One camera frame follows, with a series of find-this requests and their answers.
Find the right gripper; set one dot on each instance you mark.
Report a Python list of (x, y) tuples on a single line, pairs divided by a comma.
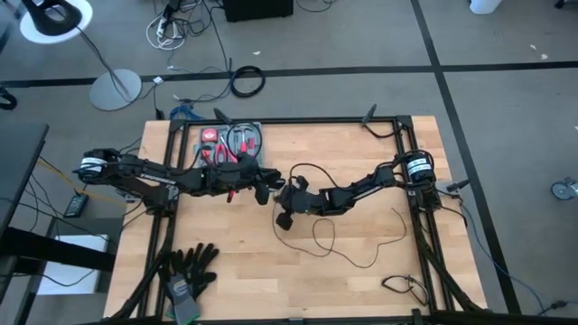
[(307, 203)]

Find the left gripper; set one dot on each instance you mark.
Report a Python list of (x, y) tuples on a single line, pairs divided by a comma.
[(226, 180)]

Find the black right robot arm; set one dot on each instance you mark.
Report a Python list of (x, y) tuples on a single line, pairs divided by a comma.
[(361, 185)]

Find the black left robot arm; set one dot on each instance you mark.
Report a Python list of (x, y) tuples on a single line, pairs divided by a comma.
[(149, 176)]

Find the small red clip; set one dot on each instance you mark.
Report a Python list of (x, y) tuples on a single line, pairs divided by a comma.
[(230, 195)]

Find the red tape measure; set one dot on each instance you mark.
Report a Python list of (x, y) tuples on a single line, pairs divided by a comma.
[(208, 134)]

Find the black clamp lever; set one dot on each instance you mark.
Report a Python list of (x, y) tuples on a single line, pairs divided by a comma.
[(222, 115), (370, 113)]

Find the grey plastic tool case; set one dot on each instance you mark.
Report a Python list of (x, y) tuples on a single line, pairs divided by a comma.
[(197, 135)]

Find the black work glove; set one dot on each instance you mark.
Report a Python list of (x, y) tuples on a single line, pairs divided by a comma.
[(194, 262)]

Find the grey cuffed work glove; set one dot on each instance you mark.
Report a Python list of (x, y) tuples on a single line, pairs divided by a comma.
[(183, 298)]

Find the black box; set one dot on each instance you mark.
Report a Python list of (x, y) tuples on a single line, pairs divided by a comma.
[(257, 9)]

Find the floor lamp with grey base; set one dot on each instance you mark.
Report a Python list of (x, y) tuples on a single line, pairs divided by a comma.
[(115, 90)]

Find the black power adapter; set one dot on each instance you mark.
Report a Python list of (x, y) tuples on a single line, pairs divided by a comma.
[(76, 205)]

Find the white box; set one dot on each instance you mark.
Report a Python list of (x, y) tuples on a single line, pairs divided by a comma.
[(68, 280)]

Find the white round disc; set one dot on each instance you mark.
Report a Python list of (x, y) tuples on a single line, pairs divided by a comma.
[(86, 13)]

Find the black desk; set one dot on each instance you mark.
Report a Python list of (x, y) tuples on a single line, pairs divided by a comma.
[(18, 158)]

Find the white bin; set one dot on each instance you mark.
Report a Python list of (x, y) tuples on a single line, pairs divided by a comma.
[(485, 5)]

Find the grey caster wheel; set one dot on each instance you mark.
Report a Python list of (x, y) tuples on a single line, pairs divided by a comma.
[(562, 189)]

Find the black plug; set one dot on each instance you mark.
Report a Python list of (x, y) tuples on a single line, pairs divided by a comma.
[(557, 304)]

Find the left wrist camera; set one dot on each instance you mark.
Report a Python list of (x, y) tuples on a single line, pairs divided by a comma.
[(248, 163)]

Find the black aluminium table frame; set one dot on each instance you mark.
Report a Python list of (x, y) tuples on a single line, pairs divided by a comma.
[(293, 121)]

